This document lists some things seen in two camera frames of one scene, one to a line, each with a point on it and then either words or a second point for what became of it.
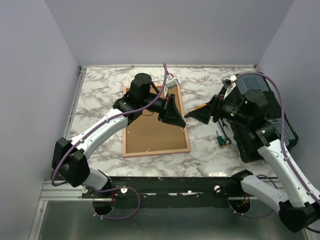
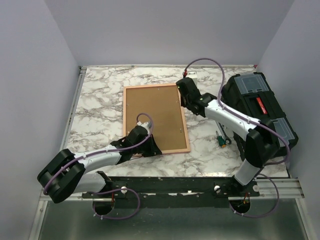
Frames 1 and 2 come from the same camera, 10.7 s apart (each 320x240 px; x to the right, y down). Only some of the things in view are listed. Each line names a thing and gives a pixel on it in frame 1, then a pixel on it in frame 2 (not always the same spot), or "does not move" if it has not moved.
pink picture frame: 146,135 does not move
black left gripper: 173,116 -> 155,151
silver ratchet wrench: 227,140 does not move
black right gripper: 214,108 -> 181,102
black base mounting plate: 171,192 does not move
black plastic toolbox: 272,126 does not move
